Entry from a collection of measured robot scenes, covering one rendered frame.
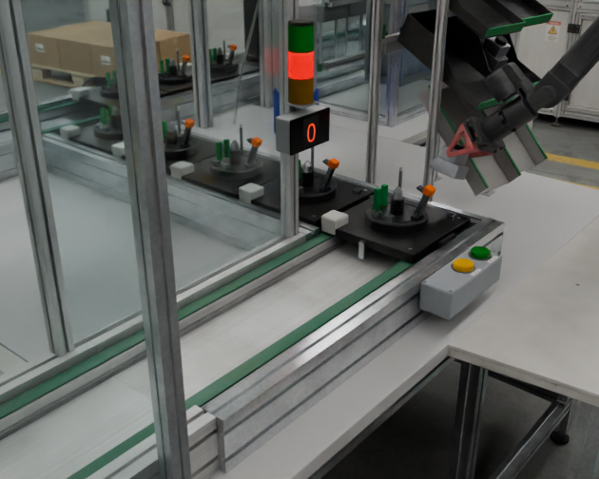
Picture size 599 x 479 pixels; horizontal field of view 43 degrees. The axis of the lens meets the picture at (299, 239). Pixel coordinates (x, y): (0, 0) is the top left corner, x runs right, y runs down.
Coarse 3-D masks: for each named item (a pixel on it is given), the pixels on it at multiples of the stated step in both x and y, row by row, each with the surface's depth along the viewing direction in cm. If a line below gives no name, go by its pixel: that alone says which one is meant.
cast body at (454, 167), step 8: (456, 144) 165; (440, 152) 167; (432, 160) 170; (440, 160) 167; (448, 160) 165; (456, 160) 164; (464, 160) 166; (440, 168) 167; (448, 168) 165; (456, 168) 164; (464, 168) 166; (448, 176) 166; (456, 176) 165; (464, 176) 167
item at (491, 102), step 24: (408, 24) 176; (432, 24) 184; (456, 24) 181; (408, 48) 178; (432, 48) 173; (456, 48) 183; (480, 48) 178; (456, 72) 177; (480, 72) 180; (480, 96) 172
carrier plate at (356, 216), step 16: (352, 208) 174; (432, 208) 174; (320, 224) 166; (352, 224) 166; (432, 224) 166; (448, 224) 166; (464, 224) 167; (352, 240) 162; (368, 240) 159; (384, 240) 158; (400, 240) 158; (416, 240) 158; (432, 240) 158; (400, 256) 154; (416, 256) 154
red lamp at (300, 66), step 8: (288, 56) 144; (296, 56) 142; (304, 56) 142; (312, 56) 143; (288, 64) 144; (296, 64) 143; (304, 64) 143; (312, 64) 144; (288, 72) 145; (296, 72) 144; (304, 72) 144; (312, 72) 145
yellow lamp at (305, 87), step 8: (288, 80) 146; (296, 80) 144; (304, 80) 144; (312, 80) 145; (288, 88) 147; (296, 88) 145; (304, 88) 145; (312, 88) 146; (288, 96) 147; (296, 96) 146; (304, 96) 146; (312, 96) 147; (296, 104) 146; (304, 104) 146
